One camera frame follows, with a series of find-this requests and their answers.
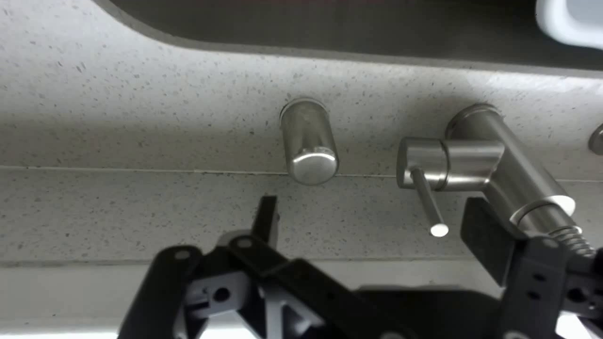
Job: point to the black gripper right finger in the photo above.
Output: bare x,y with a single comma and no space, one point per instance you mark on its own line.
539,289

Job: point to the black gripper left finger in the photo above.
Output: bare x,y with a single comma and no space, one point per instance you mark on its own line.
251,283

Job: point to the chrome spring pull-down faucet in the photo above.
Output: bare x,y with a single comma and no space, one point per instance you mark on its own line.
502,163

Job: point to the stainless steel sink basin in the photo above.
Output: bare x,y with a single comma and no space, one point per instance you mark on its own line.
313,20

